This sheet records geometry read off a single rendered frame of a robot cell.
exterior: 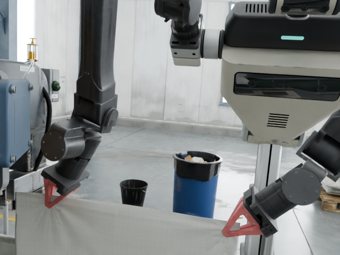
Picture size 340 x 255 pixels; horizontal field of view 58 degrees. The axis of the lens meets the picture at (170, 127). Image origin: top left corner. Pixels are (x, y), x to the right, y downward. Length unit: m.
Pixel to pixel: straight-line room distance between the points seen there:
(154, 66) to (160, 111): 1.28
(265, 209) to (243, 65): 0.45
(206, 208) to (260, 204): 2.34
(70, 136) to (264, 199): 0.38
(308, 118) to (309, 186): 0.54
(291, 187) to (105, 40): 0.40
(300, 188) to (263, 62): 0.47
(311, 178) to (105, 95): 0.39
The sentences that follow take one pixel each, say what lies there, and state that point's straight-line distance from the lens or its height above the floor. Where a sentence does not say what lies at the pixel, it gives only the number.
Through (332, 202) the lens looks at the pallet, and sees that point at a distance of 4.05.
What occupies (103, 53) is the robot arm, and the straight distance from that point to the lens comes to 0.58.
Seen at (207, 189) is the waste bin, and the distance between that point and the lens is 2.87.
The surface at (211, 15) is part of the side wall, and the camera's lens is 8.82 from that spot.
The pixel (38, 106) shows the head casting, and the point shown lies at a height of 1.23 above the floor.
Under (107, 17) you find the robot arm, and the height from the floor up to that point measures 1.42.
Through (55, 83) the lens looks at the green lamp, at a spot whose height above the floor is 1.29.
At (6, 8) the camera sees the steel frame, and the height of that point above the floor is 2.47.
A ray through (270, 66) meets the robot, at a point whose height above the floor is 1.38.
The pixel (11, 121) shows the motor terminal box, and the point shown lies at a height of 1.26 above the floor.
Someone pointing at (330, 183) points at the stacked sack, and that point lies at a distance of 3.93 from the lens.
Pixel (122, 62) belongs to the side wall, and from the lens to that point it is 9.22.
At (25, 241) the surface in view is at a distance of 0.83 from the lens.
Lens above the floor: 1.31
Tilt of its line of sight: 8 degrees down
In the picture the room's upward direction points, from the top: 4 degrees clockwise
